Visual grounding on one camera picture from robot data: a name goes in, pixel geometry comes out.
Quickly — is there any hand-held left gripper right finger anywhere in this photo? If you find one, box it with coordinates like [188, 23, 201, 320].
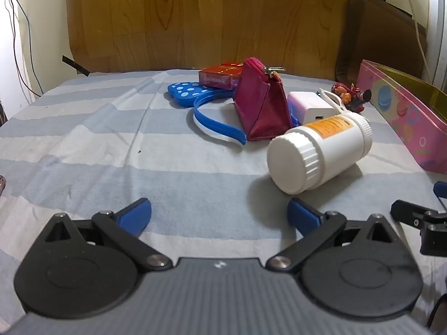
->
[265, 197, 402, 273]

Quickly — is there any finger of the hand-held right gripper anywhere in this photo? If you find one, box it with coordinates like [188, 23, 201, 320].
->
[390, 199, 447, 256]
[433, 181, 447, 210]

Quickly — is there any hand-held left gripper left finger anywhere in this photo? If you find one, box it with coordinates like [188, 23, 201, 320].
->
[44, 198, 174, 272]

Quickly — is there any white plastic bottle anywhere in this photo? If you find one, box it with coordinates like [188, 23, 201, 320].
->
[266, 113, 374, 195]

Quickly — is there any pink biscuit tin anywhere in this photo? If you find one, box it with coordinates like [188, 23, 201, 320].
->
[360, 59, 447, 174]

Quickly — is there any white charger block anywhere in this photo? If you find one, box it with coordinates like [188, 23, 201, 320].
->
[287, 92, 344, 125]

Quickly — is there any magenta zip pouch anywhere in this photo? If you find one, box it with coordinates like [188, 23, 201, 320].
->
[233, 58, 294, 142]

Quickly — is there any cream plastic clip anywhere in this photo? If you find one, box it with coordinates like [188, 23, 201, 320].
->
[316, 89, 351, 114]

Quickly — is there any small red figurine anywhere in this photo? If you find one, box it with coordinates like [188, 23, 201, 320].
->
[330, 82, 372, 114]

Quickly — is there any blue polka-dot bow headband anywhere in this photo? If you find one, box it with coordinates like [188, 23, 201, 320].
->
[167, 81, 299, 146]

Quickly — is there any red cigarette box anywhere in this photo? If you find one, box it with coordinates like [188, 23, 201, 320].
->
[198, 62, 244, 89]

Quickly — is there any striped bed sheet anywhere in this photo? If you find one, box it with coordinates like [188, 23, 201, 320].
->
[0, 68, 447, 335]

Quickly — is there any wood-pattern panel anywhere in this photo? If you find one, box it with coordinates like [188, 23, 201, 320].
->
[66, 0, 367, 79]

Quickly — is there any white cable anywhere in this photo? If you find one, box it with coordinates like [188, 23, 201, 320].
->
[401, 0, 432, 82]

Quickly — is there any grey window frame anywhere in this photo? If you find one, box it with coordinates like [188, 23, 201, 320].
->
[428, 0, 447, 91]

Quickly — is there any black cable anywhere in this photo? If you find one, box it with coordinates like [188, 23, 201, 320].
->
[10, 0, 40, 95]
[3, 0, 44, 96]

